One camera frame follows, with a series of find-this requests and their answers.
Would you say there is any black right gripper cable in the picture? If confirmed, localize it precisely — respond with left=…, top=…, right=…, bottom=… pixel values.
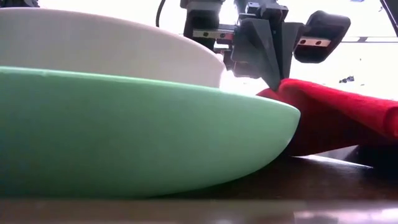
left=155, top=0, right=168, bottom=28

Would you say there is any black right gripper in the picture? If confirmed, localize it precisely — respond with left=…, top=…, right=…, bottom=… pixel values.
left=180, top=0, right=352, bottom=91

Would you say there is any long linear ceiling light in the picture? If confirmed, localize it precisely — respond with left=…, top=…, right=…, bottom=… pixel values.
left=341, top=36, right=398, bottom=44

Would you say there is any red cloth napkin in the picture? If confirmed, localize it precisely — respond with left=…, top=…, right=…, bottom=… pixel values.
left=257, top=78, right=398, bottom=157

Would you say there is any white bowl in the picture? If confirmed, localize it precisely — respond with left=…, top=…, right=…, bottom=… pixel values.
left=0, top=7, right=227, bottom=90

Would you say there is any green plate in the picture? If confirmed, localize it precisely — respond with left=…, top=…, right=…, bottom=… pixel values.
left=0, top=65, right=302, bottom=199

